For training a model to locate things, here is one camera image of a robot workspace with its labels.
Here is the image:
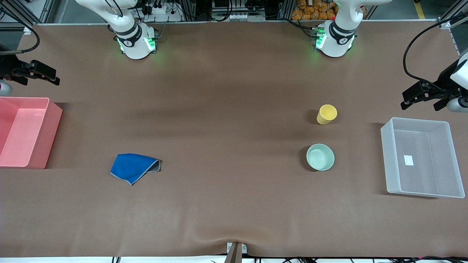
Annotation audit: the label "yellow cup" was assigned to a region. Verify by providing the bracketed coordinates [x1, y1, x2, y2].
[317, 104, 337, 125]

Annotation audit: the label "light green bowl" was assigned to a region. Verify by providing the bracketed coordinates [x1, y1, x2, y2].
[306, 144, 335, 171]

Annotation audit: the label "blue cloth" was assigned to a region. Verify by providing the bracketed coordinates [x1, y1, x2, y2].
[110, 153, 162, 186]

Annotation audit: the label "pink plastic bin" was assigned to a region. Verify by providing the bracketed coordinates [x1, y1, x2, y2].
[0, 97, 63, 169]

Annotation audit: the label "clear plastic bin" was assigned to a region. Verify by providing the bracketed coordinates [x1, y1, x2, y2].
[381, 117, 465, 199]

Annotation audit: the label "white power strip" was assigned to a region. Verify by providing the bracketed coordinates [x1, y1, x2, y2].
[142, 4, 169, 16]
[212, 12, 253, 22]

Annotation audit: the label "orange packaged goods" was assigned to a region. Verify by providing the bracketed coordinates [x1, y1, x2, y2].
[291, 0, 339, 20]

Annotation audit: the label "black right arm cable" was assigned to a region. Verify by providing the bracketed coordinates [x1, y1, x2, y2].
[0, 7, 41, 55]

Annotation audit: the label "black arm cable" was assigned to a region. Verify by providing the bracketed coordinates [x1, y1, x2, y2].
[0, 7, 41, 55]
[403, 14, 468, 92]

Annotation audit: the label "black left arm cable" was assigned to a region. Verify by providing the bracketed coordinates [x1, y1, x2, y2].
[403, 14, 468, 92]

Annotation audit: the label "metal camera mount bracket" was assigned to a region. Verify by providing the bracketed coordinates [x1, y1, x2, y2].
[226, 242, 248, 263]

